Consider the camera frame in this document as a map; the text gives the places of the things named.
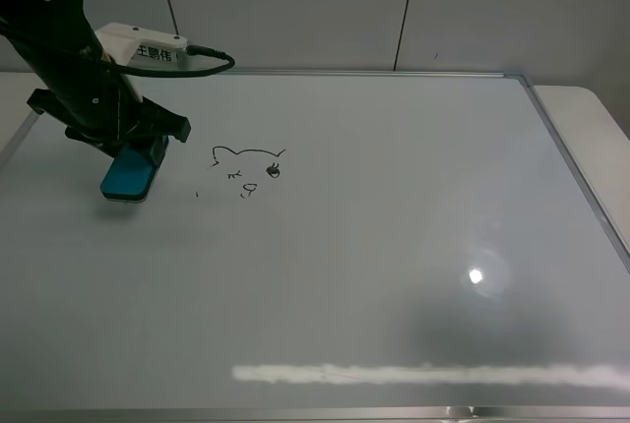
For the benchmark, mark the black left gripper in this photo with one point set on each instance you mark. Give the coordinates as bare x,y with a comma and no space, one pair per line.
99,108

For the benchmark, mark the teal whiteboard eraser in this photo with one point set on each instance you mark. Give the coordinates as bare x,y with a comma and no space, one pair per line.
129,177

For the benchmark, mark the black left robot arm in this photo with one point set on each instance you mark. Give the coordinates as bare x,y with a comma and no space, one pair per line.
55,34

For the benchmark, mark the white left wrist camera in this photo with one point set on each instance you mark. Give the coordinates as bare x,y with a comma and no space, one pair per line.
143,46

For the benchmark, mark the white whiteboard with aluminium frame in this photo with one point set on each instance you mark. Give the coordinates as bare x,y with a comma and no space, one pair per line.
324,247

